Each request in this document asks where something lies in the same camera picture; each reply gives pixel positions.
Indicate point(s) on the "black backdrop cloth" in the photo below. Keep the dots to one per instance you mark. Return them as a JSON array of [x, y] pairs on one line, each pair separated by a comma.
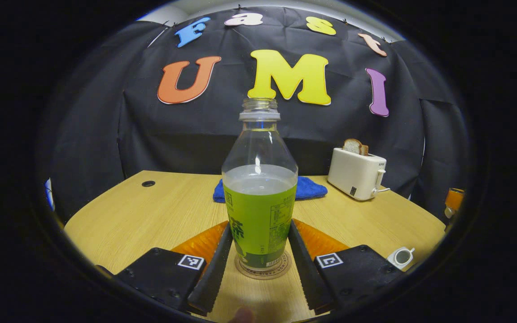
[[106, 134]]

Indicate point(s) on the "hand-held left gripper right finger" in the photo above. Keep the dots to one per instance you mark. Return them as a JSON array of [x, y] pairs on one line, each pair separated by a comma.
[[303, 273]]

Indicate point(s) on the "computer monitor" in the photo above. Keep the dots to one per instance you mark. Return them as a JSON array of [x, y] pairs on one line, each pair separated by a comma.
[[49, 195]]

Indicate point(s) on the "white toaster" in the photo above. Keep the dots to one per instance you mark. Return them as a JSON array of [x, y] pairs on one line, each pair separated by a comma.
[[355, 175]]

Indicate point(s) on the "blue towel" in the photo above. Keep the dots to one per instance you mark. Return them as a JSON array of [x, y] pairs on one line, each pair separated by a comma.
[[312, 188]]

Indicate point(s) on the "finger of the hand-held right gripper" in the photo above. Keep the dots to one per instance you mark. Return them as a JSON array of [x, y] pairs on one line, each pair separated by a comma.
[[455, 199]]

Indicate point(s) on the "toast bread slice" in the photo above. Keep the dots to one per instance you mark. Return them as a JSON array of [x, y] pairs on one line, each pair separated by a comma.
[[365, 150], [352, 146]]

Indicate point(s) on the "round brown coaster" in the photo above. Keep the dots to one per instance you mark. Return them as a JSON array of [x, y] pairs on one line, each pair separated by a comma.
[[263, 273]]

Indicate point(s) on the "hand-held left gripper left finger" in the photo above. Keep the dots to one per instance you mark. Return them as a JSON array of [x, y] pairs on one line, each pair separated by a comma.
[[216, 273]]

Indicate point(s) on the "green label water bottle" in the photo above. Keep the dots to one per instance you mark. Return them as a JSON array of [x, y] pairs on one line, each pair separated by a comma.
[[260, 215]]

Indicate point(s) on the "white teacup lid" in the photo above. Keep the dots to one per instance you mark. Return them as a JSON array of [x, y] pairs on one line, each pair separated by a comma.
[[450, 213]]

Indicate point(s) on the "white teacup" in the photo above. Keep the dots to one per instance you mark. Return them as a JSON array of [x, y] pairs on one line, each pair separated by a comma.
[[401, 258]]

